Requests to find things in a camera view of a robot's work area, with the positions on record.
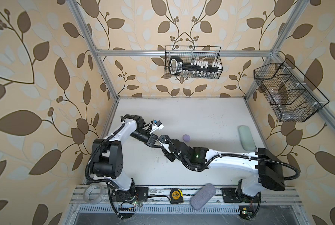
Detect grey fabric glasses case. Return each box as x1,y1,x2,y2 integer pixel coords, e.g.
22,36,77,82
190,183,216,211

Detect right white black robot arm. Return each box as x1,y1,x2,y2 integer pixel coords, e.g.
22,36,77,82
158,135,300,197

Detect black wire basket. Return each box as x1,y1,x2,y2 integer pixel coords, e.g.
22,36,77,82
254,58,330,122
164,45,223,79

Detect green glasses case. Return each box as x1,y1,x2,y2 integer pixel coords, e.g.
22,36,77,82
238,126,257,152

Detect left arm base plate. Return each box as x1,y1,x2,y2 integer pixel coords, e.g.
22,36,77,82
112,187,149,202

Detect right black wire basket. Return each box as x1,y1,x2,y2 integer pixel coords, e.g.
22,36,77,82
254,58,330,122

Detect black socket holder rail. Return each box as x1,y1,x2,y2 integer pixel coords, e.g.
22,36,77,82
167,56,223,76

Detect purple earbud charging case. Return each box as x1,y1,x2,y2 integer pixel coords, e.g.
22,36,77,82
182,134,191,142

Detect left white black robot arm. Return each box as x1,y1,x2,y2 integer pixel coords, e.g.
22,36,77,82
85,114,163,200

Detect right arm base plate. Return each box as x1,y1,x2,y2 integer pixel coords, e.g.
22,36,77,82
221,187,260,204

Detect yellow black tape measure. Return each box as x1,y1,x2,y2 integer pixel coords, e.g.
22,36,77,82
169,188,184,204

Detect back black wire basket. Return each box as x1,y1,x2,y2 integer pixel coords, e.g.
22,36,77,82
164,45,223,79

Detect clear tape roll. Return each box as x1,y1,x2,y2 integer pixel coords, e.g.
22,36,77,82
83,183,106,204

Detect aluminium frame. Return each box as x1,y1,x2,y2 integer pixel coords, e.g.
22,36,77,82
77,1,335,225

